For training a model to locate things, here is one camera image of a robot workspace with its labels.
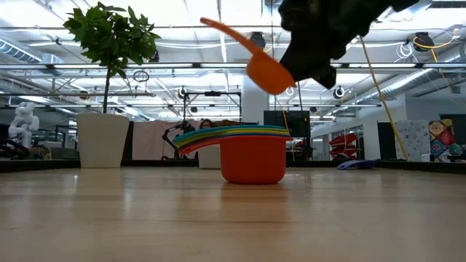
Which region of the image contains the white plastic basket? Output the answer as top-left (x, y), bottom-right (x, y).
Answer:
top-left (197, 145), bottom-right (222, 170)

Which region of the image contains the large red measuring cup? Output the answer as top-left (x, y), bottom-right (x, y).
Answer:
top-left (178, 135), bottom-right (293, 186)

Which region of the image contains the large white planter pot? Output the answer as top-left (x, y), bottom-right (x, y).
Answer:
top-left (76, 112), bottom-right (130, 170)

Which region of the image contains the green leafy tree plant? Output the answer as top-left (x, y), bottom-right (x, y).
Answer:
top-left (63, 1), bottom-right (162, 115)

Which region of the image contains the colourful patchwork quilt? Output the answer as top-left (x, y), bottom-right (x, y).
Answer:
top-left (428, 119), bottom-right (457, 162)

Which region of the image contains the white humanoid robot figure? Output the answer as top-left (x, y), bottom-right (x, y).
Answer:
top-left (7, 101), bottom-right (41, 149)

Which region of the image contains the black hanging ring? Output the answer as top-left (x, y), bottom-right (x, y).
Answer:
top-left (132, 69), bottom-right (151, 83)

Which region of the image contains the white patterned panel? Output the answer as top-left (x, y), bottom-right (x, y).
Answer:
top-left (394, 119), bottom-right (430, 162)

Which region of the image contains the black monitor screen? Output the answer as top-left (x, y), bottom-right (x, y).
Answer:
top-left (263, 109), bottom-right (312, 139)

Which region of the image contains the black hanging cable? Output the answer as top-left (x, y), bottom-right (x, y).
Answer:
top-left (296, 81), bottom-right (304, 112)

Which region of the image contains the black tripod stand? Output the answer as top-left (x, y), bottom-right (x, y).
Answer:
top-left (161, 121), bottom-right (200, 162)

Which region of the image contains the pink partition screen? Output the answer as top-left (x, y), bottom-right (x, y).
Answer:
top-left (131, 119), bottom-right (202, 161)

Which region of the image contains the yellow hanging rope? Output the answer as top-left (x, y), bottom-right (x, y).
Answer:
top-left (358, 35), bottom-right (410, 162)

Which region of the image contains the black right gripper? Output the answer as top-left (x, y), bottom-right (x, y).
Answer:
top-left (278, 0), bottom-right (392, 90)

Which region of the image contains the small orange measuring cup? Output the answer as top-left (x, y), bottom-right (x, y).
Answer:
top-left (200, 16), bottom-right (297, 97)

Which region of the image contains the small purple measuring cup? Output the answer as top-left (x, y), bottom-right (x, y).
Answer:
top-left (336, 159), bottom-right (377, 171)

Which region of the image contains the red storage rack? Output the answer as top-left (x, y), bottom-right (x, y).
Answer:
top-left (328, 132), bottom-right (360, 159)

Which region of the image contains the black table edge rail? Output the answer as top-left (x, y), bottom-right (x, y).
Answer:
top-left (0, 158), bottom-right (466, 175)

